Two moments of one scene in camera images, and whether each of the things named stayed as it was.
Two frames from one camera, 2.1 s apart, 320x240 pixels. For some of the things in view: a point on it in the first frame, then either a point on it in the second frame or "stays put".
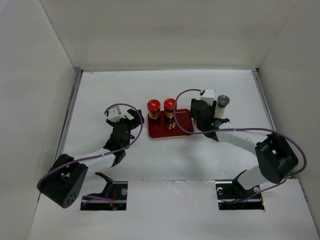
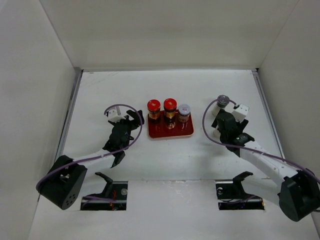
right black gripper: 213,107 -> 242,126
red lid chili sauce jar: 154,107 stays put
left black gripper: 135,122 stays put
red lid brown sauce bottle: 170,105 stays put
